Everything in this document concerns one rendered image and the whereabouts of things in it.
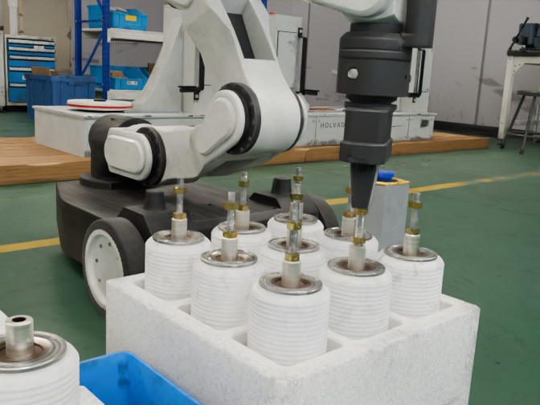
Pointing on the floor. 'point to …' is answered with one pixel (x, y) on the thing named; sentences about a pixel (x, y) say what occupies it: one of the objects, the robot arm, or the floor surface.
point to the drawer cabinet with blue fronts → (10, 43)
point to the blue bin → (129, 382)
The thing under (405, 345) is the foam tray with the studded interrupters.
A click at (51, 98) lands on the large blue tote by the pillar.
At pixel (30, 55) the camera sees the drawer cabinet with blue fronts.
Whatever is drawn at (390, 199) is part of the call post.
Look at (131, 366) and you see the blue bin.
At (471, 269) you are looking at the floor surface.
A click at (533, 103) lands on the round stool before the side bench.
